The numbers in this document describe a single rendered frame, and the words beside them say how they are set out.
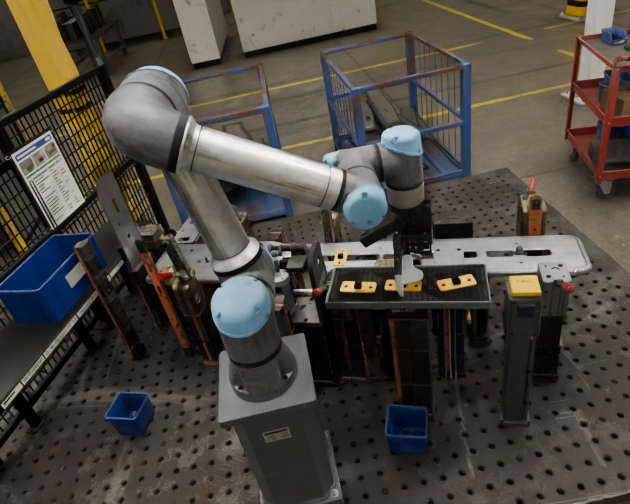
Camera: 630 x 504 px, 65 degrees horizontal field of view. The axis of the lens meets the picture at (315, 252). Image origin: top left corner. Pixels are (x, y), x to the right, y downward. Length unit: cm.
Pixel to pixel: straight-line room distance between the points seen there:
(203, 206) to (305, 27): 849
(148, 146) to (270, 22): 855
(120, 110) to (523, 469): 121
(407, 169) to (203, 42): 846
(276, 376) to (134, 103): 59
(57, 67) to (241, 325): 148
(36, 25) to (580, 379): 213
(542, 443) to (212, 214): 102
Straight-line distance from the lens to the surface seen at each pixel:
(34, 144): 196
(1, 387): 159
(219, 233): 102
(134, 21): 1351
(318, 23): 942
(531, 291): 118
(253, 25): 931
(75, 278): 176
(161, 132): 80
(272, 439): 116
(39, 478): 179
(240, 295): 98
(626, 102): 358
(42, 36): 218
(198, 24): 929
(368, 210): 83
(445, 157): 408
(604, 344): 176
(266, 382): 106
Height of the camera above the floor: 191
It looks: 34 degrees down
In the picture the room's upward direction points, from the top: 12 degrees counter-clockwise
